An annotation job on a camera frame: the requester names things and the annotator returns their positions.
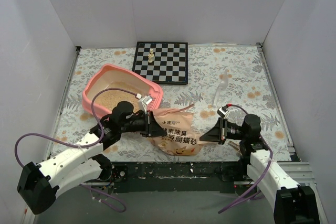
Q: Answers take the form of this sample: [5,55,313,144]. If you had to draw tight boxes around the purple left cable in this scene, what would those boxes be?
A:
[14,89,142,213]

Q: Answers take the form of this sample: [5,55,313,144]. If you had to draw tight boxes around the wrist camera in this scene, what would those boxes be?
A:
[217,104,232,119]
[135,93,153,113]

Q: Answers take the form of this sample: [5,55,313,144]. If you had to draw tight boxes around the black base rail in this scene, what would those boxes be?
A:
[86,162,254,195]

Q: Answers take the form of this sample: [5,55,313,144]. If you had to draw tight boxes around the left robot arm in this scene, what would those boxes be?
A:
[17,101,166,215]

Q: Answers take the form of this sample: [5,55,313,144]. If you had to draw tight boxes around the tan cat litter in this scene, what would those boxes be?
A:
[94,82,145,112]

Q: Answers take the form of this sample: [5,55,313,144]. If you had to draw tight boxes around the cream chess piece front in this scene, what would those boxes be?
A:
[148,54,154,63]

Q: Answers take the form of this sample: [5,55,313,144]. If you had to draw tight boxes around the wooden piano shaped ornament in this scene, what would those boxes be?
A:
[228,141,240,153]

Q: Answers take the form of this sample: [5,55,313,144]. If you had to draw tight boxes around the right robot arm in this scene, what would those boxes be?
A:
[199,114,320,223]

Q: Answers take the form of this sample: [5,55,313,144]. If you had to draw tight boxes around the black white chessboard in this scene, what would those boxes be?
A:
[132,41,188,85]

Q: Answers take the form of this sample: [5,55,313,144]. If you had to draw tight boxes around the pink litter box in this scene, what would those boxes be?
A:
[82,64,163,118]

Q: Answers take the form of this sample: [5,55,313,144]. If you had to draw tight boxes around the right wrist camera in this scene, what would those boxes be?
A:
[217,104,232,119]

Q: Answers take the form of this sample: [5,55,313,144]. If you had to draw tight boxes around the peach cat litter bag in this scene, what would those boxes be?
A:
[148,104,211,156]

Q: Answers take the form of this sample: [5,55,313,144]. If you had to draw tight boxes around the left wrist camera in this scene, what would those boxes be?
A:
[135,93,153,113]

